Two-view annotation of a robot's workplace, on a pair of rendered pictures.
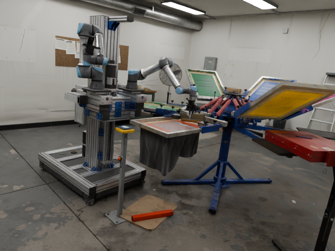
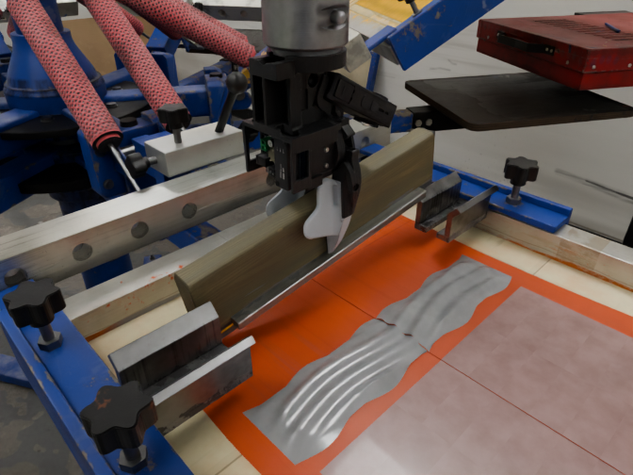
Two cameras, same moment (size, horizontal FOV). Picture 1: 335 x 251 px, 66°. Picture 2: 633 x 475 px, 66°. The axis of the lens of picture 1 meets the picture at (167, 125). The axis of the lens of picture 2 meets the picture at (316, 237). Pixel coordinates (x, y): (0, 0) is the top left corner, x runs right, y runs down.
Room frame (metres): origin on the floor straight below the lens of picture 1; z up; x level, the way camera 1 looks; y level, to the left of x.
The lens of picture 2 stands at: (2.88, 0.20, 1.31)
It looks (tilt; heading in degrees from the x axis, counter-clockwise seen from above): 32 degrees down; 271
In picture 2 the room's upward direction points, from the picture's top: straight up
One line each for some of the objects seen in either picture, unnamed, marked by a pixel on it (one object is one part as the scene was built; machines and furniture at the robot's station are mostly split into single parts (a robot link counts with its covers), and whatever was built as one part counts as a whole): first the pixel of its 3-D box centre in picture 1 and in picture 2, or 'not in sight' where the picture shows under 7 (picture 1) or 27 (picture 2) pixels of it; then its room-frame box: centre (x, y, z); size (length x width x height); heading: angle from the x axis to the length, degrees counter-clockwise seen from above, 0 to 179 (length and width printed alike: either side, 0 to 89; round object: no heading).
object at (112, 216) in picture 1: (122, 174); not in sight; (2.38, 0.40, 0.48); 0.22 x 0.22 x 0.96; 45
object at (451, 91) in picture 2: (256, 136); (354, 122); (2.80, -1.00, 0.91); 1.34 x 0.40 x 0.08; 15
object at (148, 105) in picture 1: (166, 102); not in sight; (3.68, 0.05, 1.05); 1.08 x 0.61 x 0.23; 75
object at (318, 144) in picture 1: (309, 145); (621, 44); (2.07, -1.20, 1.06); 0.61 x 0.46 x 0.12; 15
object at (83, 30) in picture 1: (84, 51); not in sight; (2.69, 0.92, 1.63); 0.15 x 0.12 x 0.55; 114
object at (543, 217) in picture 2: (209, 128); (459, 199); (2.67, -0.45, 0.97); 0.30 x 0.05 x 0.07; 135
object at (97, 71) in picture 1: (96, 72); not in sight; (2.74, 0.80, 1.42); 0.13 x 0.12 x 0.14; 114
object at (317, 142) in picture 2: (191, 105); (300, 117); (2.90, -0.24, 1.17); 0.09 x 0.08 x 0.12; 45
